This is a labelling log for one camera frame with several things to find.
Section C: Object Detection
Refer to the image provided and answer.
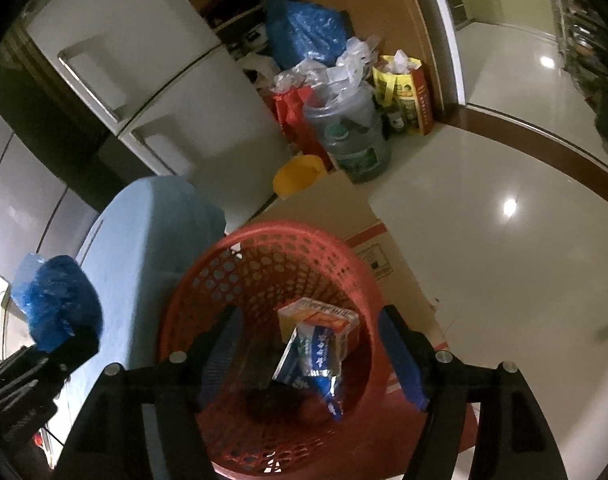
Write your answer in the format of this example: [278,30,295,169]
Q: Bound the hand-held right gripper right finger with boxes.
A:
[378,305,569,480]

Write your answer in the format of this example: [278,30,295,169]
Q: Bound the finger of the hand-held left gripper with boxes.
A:
[41,327,101,378]

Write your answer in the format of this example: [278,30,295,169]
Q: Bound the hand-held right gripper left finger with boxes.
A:
[54,305,247,480]

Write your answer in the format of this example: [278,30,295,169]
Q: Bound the red plastic basket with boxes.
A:
[159,220,477,478]

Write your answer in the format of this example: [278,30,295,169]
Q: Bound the red and white medicine box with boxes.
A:
[278,297,359,361]

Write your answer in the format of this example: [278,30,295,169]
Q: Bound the blue tablecloth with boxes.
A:
[66,176,228,466]

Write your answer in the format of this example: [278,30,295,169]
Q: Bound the cardboard box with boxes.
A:
[244,170,449,356]

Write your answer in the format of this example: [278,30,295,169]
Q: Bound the yellow plastic bucket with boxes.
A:
[273,154,327,198]

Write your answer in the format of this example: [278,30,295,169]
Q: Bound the clear water jug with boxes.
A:
[303,85,392,183]

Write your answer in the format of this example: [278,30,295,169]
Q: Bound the red gift bag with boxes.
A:
[271,85,335,171]

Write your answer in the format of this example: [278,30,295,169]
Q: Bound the yellow shopping bag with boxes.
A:
[373,50,435,137]

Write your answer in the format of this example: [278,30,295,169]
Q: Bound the silver refrigerator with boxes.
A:
[24,0,291,182]

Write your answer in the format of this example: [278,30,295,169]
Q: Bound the white plastic bags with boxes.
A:
[274,37,379,98]

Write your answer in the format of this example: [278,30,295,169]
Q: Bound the large blue plastic bag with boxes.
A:
[264,0,349,68]

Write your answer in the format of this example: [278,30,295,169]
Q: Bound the wooden shelf cabinet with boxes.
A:
[289,0,441,126]

